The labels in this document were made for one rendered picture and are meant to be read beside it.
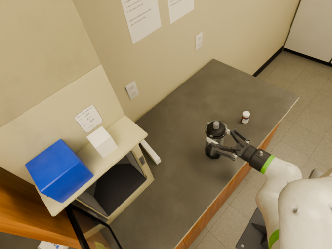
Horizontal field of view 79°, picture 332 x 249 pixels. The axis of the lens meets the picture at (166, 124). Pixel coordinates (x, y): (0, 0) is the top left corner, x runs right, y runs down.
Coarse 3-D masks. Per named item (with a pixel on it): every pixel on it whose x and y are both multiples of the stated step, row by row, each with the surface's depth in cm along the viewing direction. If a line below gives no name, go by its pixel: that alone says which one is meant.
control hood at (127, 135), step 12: (120, 120) 65; (108, 132) 63; (120, 132) 62; (132, 132) 62; (144, 132) 61; (120, 144) 60; (132, 144) 59; (84, 156) 59; (96, 156) 58; (108, 156) 58; (120, 156) 57; (96, 168) 56; (108, 168) 56; (48, 204) 52; (60, 204) 51
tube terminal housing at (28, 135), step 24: (96, 72) 51; (72, 96) 49; (96, 96) 55; (24, 120) 44; (48, 120) 48; (72, 120) 53; (0, 144) 43; (24, 144) 47; (48, 144) 52; (72, 144) 57; (24, 168) 50; (144, 168) 96
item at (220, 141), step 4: (216, 120) 102; (224, 124) 100; (212, 136) 97; (216, 136) 97; (220, 136) 96; (224, 136) 101; (216, 140) 100; (220, 140) 100; (208, 144) 106; (220, 144) 103; (208, 148) 109; (212, 148) 106; (208, 152) 112; (212, 152) 109
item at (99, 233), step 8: (80, 216) 68; (72, 224) 60; (80, 224) 63; (88, 224) 71; (96, 224) 79; (88, 232) 66; (96, 232) 73; (104, 232) 82; (80, 240) 57; (88, 240) 61; (96, 240) 68; (104, 240) 75; (112, 240) 85; (96, 248) 63; (104, 248) 70; (112, 248) 78
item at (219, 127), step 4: (208, 124) 100; (212, 124) 99; (216, 124) 95; (220, 124) 99; (208, 128) 98; (212, 128) 98; (216, 128) 97; (220, 128) 97; (224, 128) 98; (208, 132) 98; (212, 132) 97; (216, 132) 96; (220, 132) 96; (224, 132) 97
